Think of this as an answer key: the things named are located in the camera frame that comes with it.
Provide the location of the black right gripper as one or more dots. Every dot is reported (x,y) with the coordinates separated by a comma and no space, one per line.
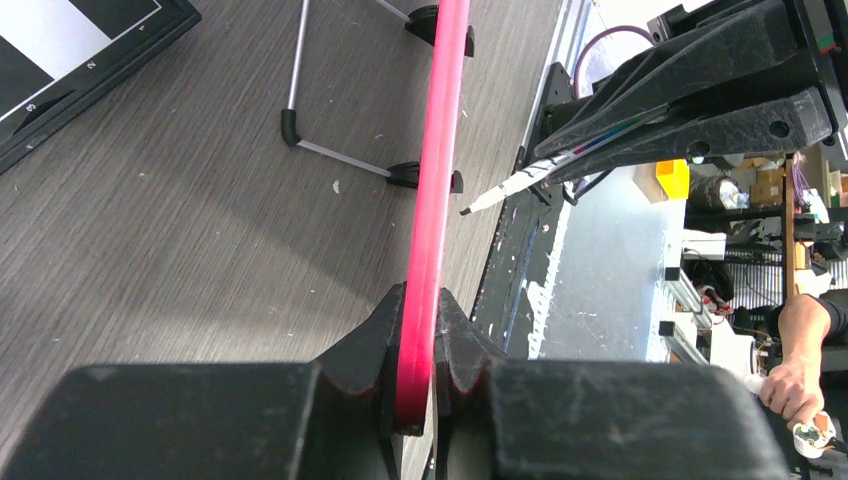
(730,82)

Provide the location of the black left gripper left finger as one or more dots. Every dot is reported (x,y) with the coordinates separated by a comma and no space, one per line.
(329,418)

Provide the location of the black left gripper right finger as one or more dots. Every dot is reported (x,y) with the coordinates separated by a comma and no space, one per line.
(505,418)

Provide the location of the pink framed whiteboard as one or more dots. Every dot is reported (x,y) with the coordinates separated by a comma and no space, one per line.
(421,296)

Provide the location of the black white whiteboard marker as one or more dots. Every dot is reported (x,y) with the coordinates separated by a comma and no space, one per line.
(541,169)

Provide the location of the black whiteboard stand foot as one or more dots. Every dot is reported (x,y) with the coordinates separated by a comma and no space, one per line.
(457,183)
(469,50)

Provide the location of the person's hand in background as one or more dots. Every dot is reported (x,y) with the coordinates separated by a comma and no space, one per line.
(792,391)

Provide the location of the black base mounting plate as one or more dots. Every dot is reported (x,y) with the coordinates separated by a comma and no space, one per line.
(515,306)

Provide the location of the orange block in background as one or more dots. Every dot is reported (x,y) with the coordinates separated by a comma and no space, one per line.
(674,178)

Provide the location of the black white checkerboard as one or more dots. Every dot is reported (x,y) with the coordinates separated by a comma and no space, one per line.
(60,57)

